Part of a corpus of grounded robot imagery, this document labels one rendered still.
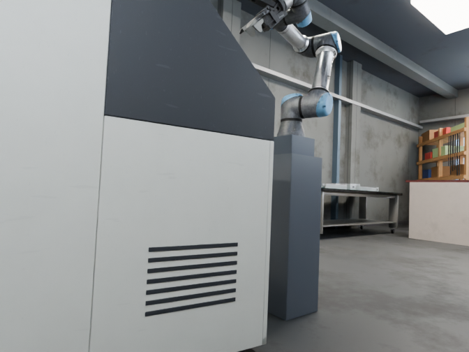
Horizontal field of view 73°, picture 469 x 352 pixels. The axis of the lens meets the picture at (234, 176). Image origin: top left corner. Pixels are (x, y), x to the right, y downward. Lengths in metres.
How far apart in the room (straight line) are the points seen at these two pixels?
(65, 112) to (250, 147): 0.57
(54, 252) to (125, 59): 0.54
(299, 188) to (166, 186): 0.82
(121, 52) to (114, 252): 0.55
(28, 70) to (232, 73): 0.58
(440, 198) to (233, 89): 4.69
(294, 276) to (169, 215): 0.85
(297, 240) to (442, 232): 4.07
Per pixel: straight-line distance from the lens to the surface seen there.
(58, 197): 0.90
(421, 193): 5.61
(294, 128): 1.69
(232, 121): 1.08
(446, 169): 8.09
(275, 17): 1.53
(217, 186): 1.03
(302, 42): 1.92
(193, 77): 1.04
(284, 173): 1.59
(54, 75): 0.94
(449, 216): 5.48
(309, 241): 1.69
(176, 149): 0.97
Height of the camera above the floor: 0.60
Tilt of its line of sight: 3 degrees up
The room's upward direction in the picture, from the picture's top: 2 degrees clockwise
